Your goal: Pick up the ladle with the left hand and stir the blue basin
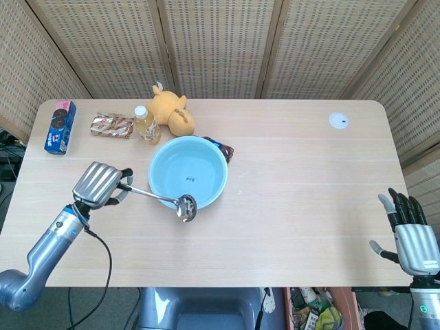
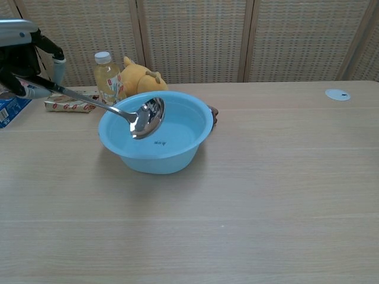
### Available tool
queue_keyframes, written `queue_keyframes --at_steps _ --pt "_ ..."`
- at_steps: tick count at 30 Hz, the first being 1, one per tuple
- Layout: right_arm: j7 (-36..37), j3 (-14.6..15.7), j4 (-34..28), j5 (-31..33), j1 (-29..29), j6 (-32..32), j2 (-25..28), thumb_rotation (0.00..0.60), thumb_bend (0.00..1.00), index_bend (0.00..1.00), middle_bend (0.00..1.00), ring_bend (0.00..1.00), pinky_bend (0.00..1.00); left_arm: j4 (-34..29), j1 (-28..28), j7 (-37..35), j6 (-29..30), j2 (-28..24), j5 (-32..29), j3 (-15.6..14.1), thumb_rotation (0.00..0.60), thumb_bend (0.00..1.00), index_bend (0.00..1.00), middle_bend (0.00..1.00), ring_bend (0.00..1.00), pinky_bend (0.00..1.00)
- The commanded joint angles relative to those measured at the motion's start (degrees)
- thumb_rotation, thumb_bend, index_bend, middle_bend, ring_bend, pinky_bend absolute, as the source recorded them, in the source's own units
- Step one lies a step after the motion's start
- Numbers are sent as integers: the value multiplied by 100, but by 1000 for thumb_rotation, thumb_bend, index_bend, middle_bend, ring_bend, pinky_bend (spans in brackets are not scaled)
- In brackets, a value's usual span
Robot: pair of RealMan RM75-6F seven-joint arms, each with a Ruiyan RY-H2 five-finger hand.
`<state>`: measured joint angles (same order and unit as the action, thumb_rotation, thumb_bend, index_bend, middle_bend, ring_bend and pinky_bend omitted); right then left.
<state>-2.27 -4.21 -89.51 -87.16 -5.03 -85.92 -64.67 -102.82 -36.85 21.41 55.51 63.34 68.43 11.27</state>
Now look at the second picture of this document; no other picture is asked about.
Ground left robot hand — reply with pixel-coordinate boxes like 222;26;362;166
0;19;67;100

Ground metal ladle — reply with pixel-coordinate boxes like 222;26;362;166
18;76;166;140

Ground light blue bowl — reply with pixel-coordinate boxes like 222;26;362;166
98;91;214;175

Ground blue cookie box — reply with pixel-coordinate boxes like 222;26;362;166
0;91;33;130

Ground gold red snack packet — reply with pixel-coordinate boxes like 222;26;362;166
44;91;98;114

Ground yellow drink bottle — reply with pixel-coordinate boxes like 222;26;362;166
94;51;127;105

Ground yellow plush toy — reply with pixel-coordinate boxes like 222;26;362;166
120;56;169;96

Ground folding bamboo screen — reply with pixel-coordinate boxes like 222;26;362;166
0;0;379;88

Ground brown snack wrapper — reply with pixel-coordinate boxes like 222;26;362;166
207;105;220;127

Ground white round lid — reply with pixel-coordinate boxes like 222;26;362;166
325;88;351;102

